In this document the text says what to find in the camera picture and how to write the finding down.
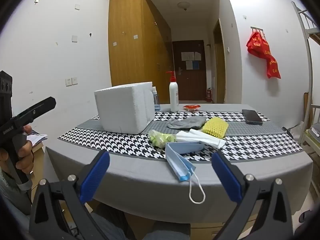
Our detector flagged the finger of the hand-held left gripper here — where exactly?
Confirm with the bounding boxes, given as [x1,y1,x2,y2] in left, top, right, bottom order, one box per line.
[11,97,57,127]

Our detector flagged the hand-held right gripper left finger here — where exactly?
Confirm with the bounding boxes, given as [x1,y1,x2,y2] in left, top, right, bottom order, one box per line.
[29,151,110,240]

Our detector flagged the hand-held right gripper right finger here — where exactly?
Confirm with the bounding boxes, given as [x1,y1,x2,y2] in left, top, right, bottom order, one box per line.
[211,151,293,240]

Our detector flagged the white towel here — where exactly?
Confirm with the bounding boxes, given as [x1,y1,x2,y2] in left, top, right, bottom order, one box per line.
[189,128,227,149]

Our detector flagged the yellow foam net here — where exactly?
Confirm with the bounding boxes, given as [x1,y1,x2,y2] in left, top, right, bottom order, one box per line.
[202,117,229,139]

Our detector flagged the grey sock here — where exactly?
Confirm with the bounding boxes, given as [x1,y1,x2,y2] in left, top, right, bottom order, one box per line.
[167,116,207,130]

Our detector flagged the white foam box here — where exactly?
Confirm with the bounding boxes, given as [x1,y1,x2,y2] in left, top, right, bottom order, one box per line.
[94,81,156,135]

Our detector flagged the green air cushion wrap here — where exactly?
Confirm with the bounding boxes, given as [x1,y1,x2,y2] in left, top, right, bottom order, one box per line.
[148,129,177,147]

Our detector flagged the person's left forearm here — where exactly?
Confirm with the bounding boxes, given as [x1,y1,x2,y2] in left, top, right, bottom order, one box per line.
[0,165,33,217]

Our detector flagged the person's left hand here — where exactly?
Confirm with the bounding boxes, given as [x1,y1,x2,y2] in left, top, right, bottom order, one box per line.
[14,125,35,175]

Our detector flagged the white paper sheets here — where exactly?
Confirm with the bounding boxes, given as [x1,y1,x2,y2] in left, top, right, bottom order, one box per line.
[26,134,48,147]

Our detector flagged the grey houndstooth tablecloth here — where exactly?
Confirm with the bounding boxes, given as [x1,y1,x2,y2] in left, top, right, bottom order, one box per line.
[42,104,314,224]

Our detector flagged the black smartphone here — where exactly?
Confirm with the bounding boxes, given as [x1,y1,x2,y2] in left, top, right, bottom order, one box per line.
[242,109,263,125]

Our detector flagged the blue spray bottle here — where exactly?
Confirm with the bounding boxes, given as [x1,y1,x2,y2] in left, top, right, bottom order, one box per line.
[151,86,160,112]

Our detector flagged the white pump bottle red top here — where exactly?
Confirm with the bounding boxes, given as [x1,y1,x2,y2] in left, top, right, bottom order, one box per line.
[166,71,180,112]

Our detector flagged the dark brown door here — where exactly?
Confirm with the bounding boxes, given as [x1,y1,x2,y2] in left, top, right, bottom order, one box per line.
[172,40,207,101]

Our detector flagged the wooden pole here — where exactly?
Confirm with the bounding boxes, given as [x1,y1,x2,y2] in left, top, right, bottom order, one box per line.
[303,92,309,133]

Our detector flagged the wooden wardrobe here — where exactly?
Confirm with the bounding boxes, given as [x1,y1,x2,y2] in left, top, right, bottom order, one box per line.
[108,0,174,104]

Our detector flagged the light wooden door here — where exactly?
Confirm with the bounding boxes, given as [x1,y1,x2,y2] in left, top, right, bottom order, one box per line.
[213,19,226,104]

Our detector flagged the red plastic bag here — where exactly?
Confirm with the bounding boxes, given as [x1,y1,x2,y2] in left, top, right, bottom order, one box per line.
[246,31,281,79]

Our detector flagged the white metal bunk bed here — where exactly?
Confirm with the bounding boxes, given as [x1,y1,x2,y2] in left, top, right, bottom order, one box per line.
[291,1,320,160]

